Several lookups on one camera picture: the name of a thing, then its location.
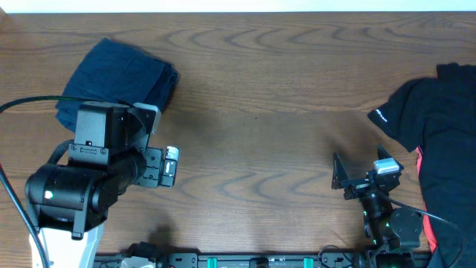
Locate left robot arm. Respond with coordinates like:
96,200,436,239
25,101,179,267

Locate black garment with logo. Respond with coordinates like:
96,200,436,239
368,63,475,242

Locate dark blue cloth pile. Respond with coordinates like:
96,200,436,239
431,209,475,268

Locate folded navy shorts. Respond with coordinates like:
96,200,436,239
63,38,179,112

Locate red cloth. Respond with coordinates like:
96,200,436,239
415,147,437,253

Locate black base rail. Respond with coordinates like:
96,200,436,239
92,241,432,268

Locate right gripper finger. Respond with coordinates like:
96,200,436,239
376,144,403,168
331,153,349,189

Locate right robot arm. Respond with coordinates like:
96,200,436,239
332,145,423,268

